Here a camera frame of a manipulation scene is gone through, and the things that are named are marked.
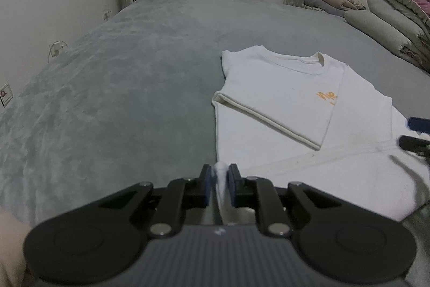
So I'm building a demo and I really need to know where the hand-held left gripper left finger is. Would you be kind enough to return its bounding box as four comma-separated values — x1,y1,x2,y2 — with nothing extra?
99,164,212,238

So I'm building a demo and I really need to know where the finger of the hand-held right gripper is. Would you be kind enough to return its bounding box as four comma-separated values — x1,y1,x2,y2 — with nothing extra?
398,135,430,157
407,117,430,133

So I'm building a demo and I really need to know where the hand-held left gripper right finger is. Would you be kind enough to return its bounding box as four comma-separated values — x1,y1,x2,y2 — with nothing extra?
227,164,340,238

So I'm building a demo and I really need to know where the white printed sweatshirt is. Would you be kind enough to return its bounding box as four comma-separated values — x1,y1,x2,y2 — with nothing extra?
212,45,424,224

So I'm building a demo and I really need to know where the stack of folded quilts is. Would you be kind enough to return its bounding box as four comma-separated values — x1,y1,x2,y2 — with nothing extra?
366,0,430,73

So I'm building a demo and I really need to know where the grey plush bed blanket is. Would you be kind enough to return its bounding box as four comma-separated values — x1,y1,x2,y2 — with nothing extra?
0,0,430,240

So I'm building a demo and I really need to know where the folded lavender blanket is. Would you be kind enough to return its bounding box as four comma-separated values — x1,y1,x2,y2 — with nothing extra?
303,0,349,17

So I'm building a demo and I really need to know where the person's beige clothing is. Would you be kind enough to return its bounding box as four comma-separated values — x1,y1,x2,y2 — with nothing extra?
0,209,31,287

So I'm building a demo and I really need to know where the wall switch with red dot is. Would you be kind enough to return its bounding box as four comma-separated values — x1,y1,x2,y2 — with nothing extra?
0,82,15,108

